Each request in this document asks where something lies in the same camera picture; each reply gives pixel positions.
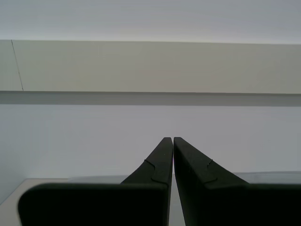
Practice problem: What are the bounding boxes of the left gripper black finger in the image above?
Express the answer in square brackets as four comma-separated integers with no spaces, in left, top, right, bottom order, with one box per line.
[17,137,174,226]
[173,137,301,226]

